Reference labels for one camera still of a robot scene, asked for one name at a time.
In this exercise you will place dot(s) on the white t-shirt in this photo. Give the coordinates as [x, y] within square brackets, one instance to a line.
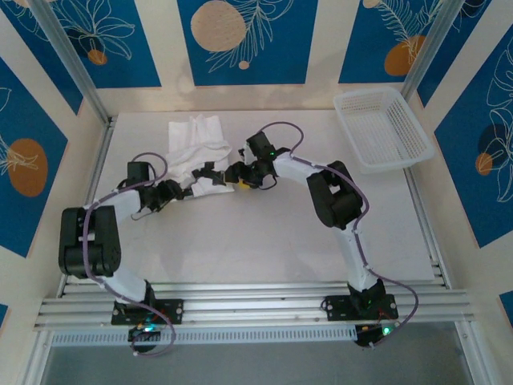
[196, 136]

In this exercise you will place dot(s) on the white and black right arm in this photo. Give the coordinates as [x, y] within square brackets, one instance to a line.
[336, 200]

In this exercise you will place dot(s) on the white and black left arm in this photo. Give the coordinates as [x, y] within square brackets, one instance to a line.
[100, 240]

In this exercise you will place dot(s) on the white perforated plastic basket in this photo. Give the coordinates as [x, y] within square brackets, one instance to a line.
[380, 120]

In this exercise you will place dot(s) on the black controller board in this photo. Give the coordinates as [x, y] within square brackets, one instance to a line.
[368, 337]
[144, 339]

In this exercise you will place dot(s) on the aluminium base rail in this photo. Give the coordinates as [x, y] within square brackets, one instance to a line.
[248, 305]

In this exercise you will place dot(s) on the aluminium frame post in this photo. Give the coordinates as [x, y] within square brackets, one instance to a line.
[68, 60]
[433, 48]

